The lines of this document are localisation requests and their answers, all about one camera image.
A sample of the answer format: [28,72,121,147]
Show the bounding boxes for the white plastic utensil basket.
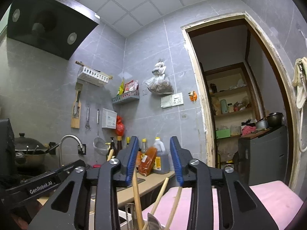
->
[88,197,169,230]

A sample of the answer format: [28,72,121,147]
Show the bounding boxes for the wooden chopstick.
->
[164,187,183,230]
[149,177,169,215]
[132,168,145,230]

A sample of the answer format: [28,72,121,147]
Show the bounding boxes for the steel ladle spoon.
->
[147,213,163,230]

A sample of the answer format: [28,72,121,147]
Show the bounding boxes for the chrome kitchen faucet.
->
[58,134,86,167]

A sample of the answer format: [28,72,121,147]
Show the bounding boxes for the black wok with lid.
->
[15,133,59,167]

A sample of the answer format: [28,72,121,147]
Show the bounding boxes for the pink floral table cloth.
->
[141,180,305,230]

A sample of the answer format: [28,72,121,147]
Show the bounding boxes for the dark grey cabinet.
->
[238,126,288,186]

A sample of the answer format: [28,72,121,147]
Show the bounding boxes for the dark soy sauce bottle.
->
[116,136,123,152]

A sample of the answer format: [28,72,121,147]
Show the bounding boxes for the large oil jug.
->
[153,136,170,174]

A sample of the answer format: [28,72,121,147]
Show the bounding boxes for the red plastic bag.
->
[115,115,125,136]

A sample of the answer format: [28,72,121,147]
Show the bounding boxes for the wooden knife holder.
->
[70,83,83,129]

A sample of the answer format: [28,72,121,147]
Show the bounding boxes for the wooden pantry shelf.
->
[200,62,263,168]

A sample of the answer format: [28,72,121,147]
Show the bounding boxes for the hanging plastic bag of spices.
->
[145,59,173,96]

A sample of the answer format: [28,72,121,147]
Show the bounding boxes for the white rubber gloves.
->
[292,57,306,109]

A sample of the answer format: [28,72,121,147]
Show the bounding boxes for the black range hood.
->
[7,0,100,60]

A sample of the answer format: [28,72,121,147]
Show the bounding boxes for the hanging wire strainer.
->
[93,109,108,156]

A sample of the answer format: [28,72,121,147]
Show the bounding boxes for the wooden door frame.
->
[181,11,301,191]

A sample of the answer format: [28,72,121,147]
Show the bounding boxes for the white wall box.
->
[102,108,117,129]

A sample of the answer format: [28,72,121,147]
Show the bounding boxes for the grey wall spice shelf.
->
[112,90,139,105]

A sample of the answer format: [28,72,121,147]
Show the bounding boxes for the orange wall hook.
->
[188,91,198,102]

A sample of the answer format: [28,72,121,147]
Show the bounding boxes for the white wall basket rack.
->
[75,61,113,87]

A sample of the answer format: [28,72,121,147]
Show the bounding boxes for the white wall switch socket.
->
[161,92,184,108]

